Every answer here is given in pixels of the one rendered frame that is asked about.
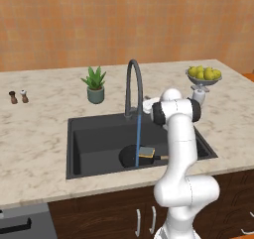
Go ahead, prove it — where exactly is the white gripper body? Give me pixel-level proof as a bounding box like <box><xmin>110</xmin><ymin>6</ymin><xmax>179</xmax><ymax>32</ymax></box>
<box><xmin>142</xmin><ymin>96</ymin><xmax>163</xmax><ymax>115</ymax></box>

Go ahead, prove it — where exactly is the blue water stream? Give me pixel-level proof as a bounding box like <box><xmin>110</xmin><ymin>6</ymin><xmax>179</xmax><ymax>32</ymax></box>
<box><xmin>134</xmin><ymin>113</ymin><xmax>143</xmax><ymax>169</ymax></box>

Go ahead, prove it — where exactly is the yellow and dark sponge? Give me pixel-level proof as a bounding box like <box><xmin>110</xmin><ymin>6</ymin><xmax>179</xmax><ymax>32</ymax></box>
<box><xmin>137</xmin><ymin>146</ymin><xmax>157</xmax><ymax>160</ymax></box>

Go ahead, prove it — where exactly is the black pan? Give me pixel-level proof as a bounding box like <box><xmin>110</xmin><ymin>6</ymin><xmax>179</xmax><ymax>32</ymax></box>
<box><xmin>117</xmin><ymin>144</ymin><xmax>170</xmax><ymax>169</ymax></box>

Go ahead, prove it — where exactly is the black sink basin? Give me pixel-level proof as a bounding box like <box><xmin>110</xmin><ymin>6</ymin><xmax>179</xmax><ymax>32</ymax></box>
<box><xmin>65</xmin><ymin>111</ymin><xmax>219</xmax><ymax>180</ymax></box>

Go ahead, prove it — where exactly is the dark grey curved tap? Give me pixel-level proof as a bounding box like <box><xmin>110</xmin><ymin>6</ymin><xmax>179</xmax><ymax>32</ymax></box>
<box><xmin>123</xmin><ymin>59</ymin><xmax>145</xmax><ymax>120</ymax></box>

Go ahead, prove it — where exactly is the yellow-green pear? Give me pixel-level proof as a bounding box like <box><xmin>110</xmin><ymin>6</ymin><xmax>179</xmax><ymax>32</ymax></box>
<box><xmin>202</xmin><ymin>66</ymin><xmax>215</xmax><ymax>81</ymax></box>
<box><xmin>211</xmin><ymin>68</ymin><xmax>223</xmax><ymax>80</ymax></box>
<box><xmin>187</xmin><ymin>65</ymin><xmax>199</xmax><ymax>78</ymax></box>
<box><xmin>195</xmin><ymin>64</ymin><xmax>205</xmax><ymax>80</ymax></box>

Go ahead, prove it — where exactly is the green plant in grey-green pot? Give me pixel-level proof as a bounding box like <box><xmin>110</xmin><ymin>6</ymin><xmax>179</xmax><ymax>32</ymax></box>
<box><xmin>80</xmin><ymin>65</ymin><xmax>108</xmax><ymax>105</ymax></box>

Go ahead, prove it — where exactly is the grey footed fruit bowl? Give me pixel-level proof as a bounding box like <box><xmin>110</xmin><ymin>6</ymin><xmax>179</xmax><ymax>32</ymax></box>
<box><xmin>185</xmin><ymin>69</ymin><xmax>223</xmax><ymax>94</ymax></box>

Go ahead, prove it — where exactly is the dark wood cupboard door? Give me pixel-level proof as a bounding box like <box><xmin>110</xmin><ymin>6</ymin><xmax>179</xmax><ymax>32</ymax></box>
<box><xmin>47</xmin><ymin>186</ymin><xmax>147</xmax><ymax>239</ymax></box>
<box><xmin>144</xmin><ymin>191</ymin><xmax>171</xmax><ymax>239</ymax></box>

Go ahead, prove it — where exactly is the brown white-topped salt mill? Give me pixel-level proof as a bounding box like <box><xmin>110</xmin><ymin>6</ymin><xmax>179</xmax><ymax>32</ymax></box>
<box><xmin>19</xmin><ymin>88</ymin><xmax>30</xmax><ymax>104</ymax></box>

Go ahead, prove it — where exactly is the dark wood cupboard run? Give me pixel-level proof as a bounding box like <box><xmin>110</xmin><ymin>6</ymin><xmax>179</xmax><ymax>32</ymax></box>
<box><xmin>193</xmin><ymin>169</ymin><xmax>254</xmax><ymax>239</ymax></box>

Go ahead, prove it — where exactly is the brown pepper mill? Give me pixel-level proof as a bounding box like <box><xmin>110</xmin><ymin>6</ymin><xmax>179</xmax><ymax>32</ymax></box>
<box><xmin>8</xmin><ymin>90</ymin><xmax>19</xmax><ymax>105</ymax></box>

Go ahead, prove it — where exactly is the white cupboard door handle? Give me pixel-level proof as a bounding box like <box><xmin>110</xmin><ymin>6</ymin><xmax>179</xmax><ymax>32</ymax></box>
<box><xmin>148</xmin><ymin>205</ymin><xmax>158</xmax><ymax>235</ymax></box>
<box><xmin>134</xmin><ymin>208</ymin><xmax>142</xmax><ymax>238</ymax></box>

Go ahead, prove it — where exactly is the black dishwasher handle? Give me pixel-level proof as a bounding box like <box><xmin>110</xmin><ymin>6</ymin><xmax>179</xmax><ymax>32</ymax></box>
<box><xmin>0</xmin><ymin>216</ymin><xmax>33</xmax><ymax>235</ymax></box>

